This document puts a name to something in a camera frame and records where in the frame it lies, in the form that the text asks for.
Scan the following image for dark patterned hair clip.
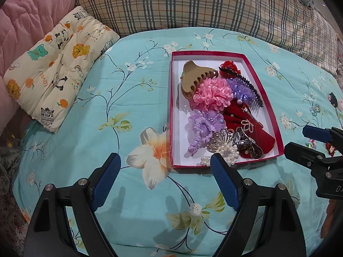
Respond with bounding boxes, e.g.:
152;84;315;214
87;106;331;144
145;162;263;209
234;128;264;159

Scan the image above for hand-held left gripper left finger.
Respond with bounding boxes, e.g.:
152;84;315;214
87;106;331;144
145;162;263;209
24;152;122;257

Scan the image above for lavender beaded scrunchie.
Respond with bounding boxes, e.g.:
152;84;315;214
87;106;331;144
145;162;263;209
186;110;227;154

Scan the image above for tan hair claw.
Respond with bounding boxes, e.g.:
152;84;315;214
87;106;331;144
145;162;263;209
180;61;218;99

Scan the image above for dark floral cloth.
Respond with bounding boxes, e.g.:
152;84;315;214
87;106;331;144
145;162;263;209
0;145;33;247

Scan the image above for plaid pillow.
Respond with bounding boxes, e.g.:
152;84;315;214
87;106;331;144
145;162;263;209
75;0;339;75

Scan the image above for pink flower scrunchie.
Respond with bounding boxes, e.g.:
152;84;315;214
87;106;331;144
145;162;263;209
191;78;234;111

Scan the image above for red flower hair clip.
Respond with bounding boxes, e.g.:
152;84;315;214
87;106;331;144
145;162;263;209
219;60;242;77

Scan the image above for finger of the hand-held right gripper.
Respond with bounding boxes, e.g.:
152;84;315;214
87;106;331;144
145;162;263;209
284;142;333;172
302;125;343;143

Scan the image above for pink quilted blanket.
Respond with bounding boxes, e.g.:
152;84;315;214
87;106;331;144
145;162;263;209
0;0;83;108

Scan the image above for cartoon animal print pillow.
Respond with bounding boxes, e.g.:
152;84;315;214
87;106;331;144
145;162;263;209
3;5;120;134

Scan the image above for red velvet bow clip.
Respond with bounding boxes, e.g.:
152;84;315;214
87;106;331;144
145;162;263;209
222;99;276;159

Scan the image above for red cardboard box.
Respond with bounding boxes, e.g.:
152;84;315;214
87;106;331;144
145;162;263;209
169;50;284;170

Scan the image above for silver pearl crown clip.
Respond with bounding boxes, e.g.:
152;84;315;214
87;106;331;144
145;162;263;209
200;128;240;168

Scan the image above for blue floral bed sheet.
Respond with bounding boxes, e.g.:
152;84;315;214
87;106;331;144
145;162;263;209
12;27;343;257

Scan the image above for purple flower scrunchie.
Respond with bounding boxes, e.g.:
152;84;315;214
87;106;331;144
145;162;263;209
226;78;258;103

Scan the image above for red flower hair clips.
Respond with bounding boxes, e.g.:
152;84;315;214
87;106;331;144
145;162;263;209
325;142;337;157

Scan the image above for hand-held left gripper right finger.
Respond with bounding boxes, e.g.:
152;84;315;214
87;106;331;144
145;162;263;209
210;154;307;257

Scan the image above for black comb headband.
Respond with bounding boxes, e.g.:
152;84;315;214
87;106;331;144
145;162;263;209
218;66;264;109

